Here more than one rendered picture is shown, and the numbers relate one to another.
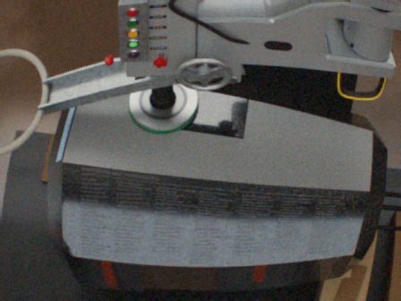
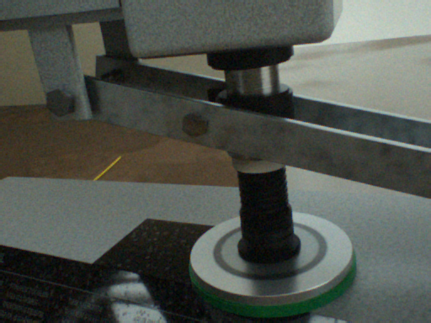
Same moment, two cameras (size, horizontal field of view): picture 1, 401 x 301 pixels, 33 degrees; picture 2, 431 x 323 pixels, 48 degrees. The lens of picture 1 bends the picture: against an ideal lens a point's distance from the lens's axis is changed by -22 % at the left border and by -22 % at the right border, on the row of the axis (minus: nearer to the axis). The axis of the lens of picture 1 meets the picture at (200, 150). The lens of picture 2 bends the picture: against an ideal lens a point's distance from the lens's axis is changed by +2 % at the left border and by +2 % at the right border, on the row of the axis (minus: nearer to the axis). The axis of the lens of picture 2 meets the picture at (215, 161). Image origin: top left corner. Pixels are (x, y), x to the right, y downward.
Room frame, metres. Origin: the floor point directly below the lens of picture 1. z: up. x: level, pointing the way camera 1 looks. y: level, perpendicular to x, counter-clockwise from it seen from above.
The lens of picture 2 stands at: (1.97, 0.26, 1.22)
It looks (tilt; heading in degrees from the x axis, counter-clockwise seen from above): 20 degrees down; 200
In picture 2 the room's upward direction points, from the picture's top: 8 degrees counter-clockwise
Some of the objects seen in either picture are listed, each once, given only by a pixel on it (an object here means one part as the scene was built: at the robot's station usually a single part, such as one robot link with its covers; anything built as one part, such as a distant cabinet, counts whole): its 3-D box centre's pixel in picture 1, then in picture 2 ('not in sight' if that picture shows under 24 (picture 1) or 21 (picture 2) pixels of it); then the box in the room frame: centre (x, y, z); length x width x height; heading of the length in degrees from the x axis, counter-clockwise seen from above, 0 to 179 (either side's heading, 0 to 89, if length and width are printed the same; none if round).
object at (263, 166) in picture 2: not in sight; (258, 149); (1.42, 0.12, 1.02); 0.07 x 0.07 x 0.04
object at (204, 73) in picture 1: (204, 64); not in sight; (1.30, -0.01, 1.23); 0.15 x 0.10 x 0.15; 91
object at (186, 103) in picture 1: (162, 99); (269, 251); (1.42, 0.12, 0.88); 0.21 x 0.21 x 0.01
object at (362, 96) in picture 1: (362, 73); not in sight; (1.43, -0.54, 1.09); 0.23 x 0.03 x 0.32; 91
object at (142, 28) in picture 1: (133, 30); not in sight; (1.30, 0.18, 1.41); 0.08 x 0.03 x 0.28; 91
